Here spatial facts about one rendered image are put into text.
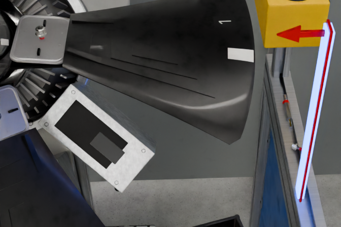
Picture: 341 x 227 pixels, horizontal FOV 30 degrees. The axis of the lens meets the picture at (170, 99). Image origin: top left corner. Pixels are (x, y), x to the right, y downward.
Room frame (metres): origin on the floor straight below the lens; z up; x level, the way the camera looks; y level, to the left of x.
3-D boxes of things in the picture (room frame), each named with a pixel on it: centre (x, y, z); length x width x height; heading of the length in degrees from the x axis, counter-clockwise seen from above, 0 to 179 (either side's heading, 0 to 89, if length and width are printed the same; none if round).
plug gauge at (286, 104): (0.79, -0.21, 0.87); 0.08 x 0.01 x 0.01; 179
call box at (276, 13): (0.91, -0.21, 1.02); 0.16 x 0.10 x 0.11; 0
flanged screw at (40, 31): (0.61, 0.15, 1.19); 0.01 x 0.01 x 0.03
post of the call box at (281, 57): (0.91, -0.21, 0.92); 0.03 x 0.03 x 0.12; 0
